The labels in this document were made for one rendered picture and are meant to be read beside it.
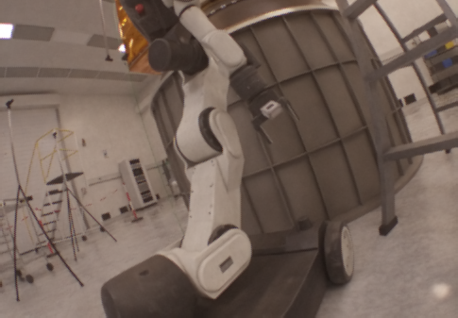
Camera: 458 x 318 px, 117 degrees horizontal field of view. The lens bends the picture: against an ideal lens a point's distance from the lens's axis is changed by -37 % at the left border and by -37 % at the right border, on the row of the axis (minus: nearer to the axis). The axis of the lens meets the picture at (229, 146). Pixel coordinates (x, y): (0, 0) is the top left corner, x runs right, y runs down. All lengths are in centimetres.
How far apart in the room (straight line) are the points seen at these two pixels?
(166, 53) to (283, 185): 83
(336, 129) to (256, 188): 52
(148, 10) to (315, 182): 108
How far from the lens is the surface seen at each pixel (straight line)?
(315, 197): 118
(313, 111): 116
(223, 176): 63
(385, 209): 95
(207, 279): 49
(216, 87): 78
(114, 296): 45
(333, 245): 66
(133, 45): 241
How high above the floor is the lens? 49
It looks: 4 degrees up
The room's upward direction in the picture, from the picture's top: 21 degrees counter-clockwise
